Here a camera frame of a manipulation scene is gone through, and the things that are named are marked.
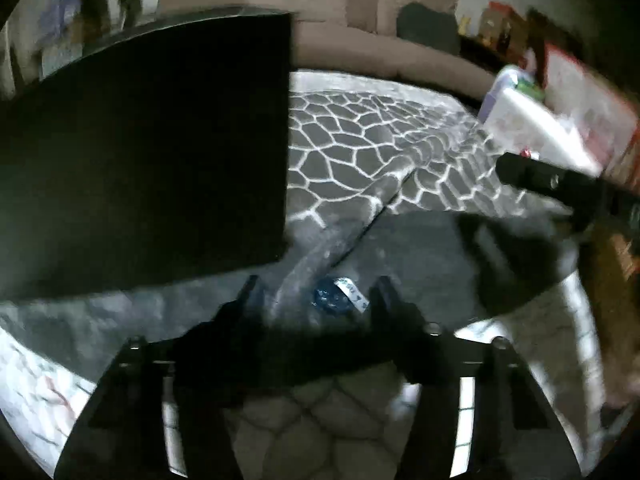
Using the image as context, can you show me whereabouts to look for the black storage box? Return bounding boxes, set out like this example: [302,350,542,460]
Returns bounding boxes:
[1,6,293,301]

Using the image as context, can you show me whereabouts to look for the red white snack bag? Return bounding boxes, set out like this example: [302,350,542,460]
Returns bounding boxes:
[544,44,639,169]

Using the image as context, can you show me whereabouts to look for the white tissue box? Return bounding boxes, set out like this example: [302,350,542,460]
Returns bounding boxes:
[478,88,602,177]

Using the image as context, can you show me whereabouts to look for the brown sofa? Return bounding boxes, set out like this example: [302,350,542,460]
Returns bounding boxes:
[157,0,496,100]

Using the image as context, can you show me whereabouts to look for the blue candy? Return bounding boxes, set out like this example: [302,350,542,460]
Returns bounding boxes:
[311,276,370,315]

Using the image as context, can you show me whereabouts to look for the dark green cushion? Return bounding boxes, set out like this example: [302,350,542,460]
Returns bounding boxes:
[396,2,460,55]

